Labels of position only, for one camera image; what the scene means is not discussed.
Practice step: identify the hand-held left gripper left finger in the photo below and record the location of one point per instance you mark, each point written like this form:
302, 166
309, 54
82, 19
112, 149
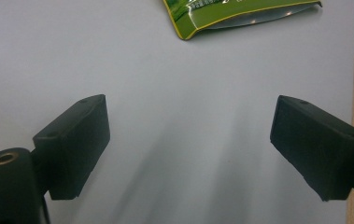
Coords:
72, 146

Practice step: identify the green foil pouch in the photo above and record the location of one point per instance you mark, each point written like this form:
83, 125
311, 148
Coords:
215, 15

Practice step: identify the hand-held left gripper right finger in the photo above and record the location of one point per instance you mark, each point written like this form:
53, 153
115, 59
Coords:
321, 149

